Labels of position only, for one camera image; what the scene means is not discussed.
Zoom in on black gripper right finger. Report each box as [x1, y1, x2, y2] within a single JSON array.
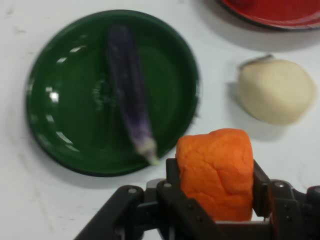
[[251, 159, 320, 240]]

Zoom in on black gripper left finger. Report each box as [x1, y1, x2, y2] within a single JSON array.
[[74, 157, 227, 240]]

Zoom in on orange toy carrot chunk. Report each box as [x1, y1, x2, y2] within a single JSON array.
[[175, 128, 255, 223]]

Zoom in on purple toy eggplant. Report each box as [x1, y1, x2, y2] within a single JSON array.
[[105, 24, 161, 166]]

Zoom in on pale yellow toy potato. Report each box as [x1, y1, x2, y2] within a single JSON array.
[[237, 55, 318, 126]]

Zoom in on dark green round plate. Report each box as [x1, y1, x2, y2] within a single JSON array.
[[25, 9, 201, 178]]

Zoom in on red round plate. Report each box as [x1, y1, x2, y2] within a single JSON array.
[[216, 0, 320, 33]]

